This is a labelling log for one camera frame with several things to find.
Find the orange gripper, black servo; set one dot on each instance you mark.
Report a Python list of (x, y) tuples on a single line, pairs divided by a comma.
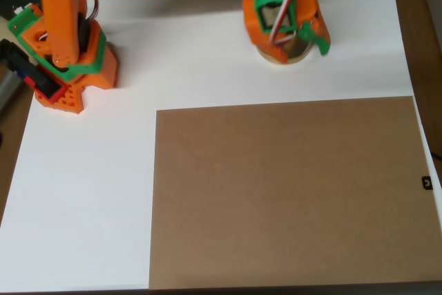
[(256, 21)]

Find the orange robot base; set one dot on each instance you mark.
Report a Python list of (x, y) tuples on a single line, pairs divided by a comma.
[(103, 70)]

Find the round gold-rimmed dish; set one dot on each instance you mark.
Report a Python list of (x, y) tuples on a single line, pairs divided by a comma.
[(297, 55)]

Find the brown rectangular board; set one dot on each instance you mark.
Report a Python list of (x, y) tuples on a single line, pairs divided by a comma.
[(286, 191)]

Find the small black tag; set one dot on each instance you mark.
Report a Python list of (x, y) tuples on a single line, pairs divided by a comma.
[(427, 183)]

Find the black and red clamp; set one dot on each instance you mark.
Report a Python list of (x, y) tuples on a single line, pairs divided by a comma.
[(38, 77)]

